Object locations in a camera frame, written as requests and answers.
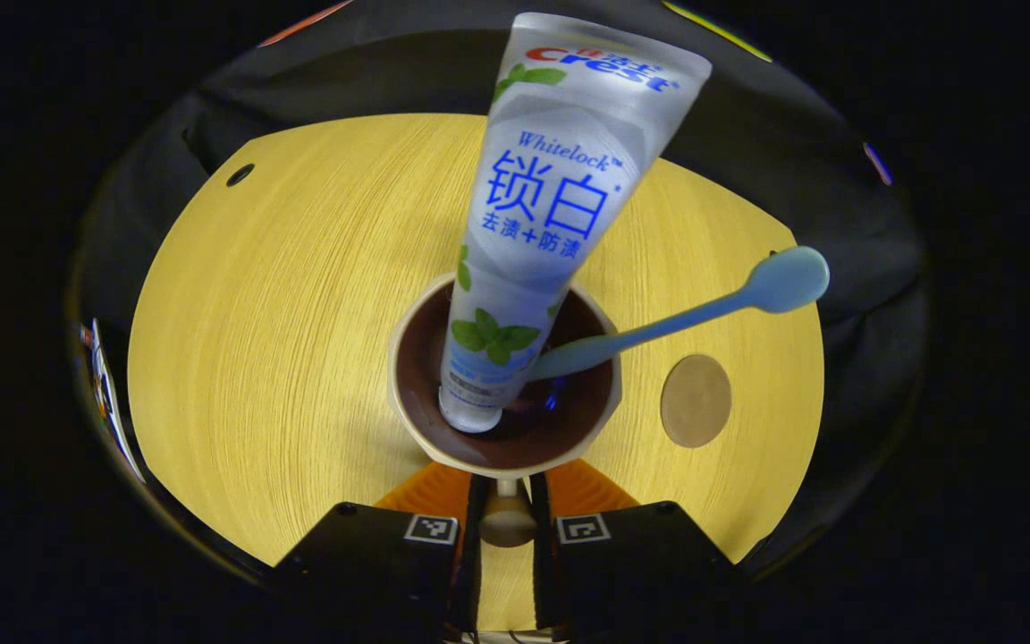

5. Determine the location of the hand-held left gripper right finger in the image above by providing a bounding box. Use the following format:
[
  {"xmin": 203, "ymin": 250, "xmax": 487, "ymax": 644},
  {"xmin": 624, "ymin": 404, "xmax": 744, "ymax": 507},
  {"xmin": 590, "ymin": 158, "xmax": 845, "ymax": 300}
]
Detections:
[{"xmin": 528, "ymin": 458, "xmax": 741, "ymax": 641}]

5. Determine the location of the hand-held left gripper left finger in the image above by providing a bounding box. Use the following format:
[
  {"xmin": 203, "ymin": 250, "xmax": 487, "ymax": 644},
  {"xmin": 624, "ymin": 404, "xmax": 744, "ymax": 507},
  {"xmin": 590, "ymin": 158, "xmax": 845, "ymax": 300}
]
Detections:
[{"xmin": 271, "ymin": 460, "xmax": 492, "ymax": 644}]

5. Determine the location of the beige cup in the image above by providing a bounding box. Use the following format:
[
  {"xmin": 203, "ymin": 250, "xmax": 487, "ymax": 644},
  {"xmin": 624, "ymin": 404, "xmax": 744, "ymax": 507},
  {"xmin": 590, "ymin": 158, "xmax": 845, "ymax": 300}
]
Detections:
[{"xmin": 387, "ymin": 272, "xmax": 624, "ymax": 549}]

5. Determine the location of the round brown coaster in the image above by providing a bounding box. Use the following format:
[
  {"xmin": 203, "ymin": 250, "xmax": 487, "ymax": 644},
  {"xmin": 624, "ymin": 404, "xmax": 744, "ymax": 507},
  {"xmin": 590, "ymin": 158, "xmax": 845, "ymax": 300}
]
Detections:
[{"xmin": 659, "ymin": 353, "xmax": 734, "ymax": 450}]

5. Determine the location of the light blue toothbrush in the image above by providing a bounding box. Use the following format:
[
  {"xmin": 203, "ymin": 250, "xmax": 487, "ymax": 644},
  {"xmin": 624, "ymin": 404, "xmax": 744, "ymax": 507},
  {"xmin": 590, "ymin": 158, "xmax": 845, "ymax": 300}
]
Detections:
[{"xmin": 528, "ymin": 245, "xmax": 832, "ymax": 383}]

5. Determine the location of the white toothpaste tube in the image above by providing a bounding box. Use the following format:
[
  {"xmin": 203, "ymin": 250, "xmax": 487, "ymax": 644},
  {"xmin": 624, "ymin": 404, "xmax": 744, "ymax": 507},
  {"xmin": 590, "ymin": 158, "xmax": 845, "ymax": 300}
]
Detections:
[{"xmin": 438, "ymin": 11, "xmax": 713, "ymax": 436}]

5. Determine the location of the wooden desktop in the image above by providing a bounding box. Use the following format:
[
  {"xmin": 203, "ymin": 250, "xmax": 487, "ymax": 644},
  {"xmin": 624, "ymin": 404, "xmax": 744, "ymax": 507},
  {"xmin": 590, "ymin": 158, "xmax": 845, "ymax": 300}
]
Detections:
[{"xmin": 127, "ymin": 112, "xmax": 827, "ymax": 632}]

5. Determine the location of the white printed board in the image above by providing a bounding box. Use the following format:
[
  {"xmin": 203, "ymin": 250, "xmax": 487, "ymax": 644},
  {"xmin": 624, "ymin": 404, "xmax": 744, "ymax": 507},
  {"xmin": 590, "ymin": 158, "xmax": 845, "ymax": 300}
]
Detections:
[{"xmin": 75, "ymin": 318, "xmax": 147, "ymax": 486}]

